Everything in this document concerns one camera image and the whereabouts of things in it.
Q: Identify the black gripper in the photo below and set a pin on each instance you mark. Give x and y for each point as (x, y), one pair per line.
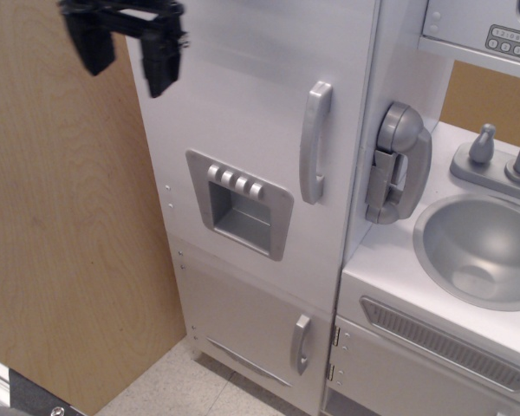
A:
(158, 23)

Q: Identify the white toy fridge door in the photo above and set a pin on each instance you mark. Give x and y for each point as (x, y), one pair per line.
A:
(240, 99)

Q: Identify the grey ice dispenser panel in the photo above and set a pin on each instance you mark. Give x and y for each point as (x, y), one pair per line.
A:
(240, 206)

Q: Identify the light plywood board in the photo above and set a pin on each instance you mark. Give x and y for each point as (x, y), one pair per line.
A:
(88, 299)

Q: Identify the white toy kitchen cabinet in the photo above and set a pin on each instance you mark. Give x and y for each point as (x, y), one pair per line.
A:
(379, 260)

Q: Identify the white lower freezer door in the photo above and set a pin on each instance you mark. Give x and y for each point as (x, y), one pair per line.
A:
(247, 324)

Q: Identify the upper brass hinge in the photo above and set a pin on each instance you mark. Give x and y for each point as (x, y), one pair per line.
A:
(336, 335)

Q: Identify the toy microwave with keypad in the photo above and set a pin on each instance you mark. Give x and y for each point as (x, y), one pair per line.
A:
(484, 26)

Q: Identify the silver toy sink bowl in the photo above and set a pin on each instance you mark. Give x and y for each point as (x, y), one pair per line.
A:
(469, 245)

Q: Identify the grey toy faucet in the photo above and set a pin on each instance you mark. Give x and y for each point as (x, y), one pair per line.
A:
(482, 164)

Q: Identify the white oven door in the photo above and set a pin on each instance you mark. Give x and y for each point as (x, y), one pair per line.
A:
(374, 376)

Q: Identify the grey oven vent panel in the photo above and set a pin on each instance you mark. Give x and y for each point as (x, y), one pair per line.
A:
(447, 347)

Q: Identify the grey toy wall phone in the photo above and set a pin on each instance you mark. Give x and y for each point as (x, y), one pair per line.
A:
(401, 166)

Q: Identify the grey lower door handle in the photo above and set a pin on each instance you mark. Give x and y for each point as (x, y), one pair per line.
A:
(297, 358)

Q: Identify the black metal base plate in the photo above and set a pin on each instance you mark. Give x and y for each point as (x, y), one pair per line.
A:
(27, 396)

